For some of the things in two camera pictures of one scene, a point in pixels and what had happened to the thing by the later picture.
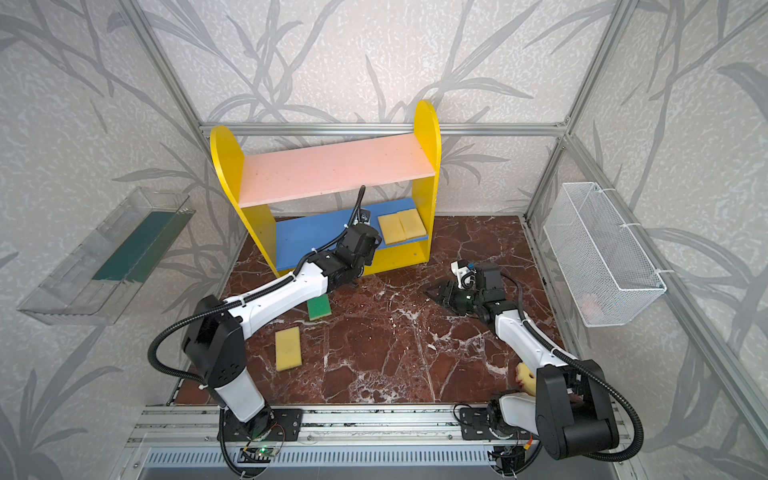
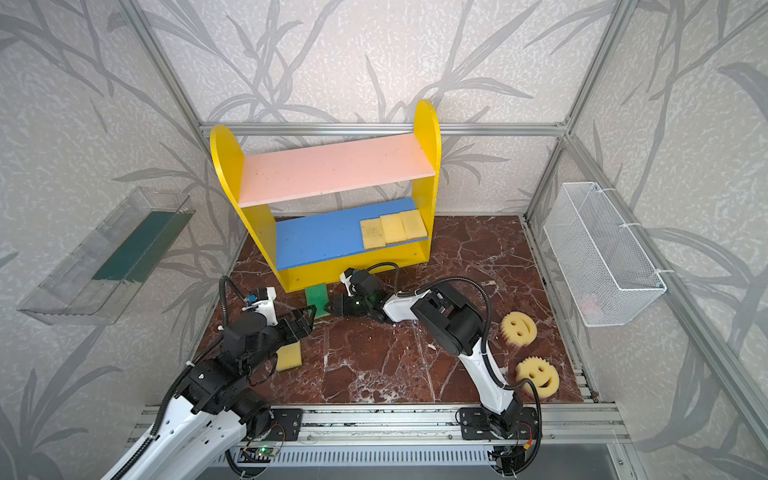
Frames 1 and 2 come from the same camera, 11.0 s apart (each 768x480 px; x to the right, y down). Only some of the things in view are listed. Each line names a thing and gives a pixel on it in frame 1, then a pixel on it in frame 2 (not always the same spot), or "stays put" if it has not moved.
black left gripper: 370,238 to 288,324
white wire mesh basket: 606,275 stays put
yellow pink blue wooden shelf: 299,201 stays put
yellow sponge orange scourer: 412,223 stays put
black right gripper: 455,294 to 346,303
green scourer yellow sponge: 319,307 stays put
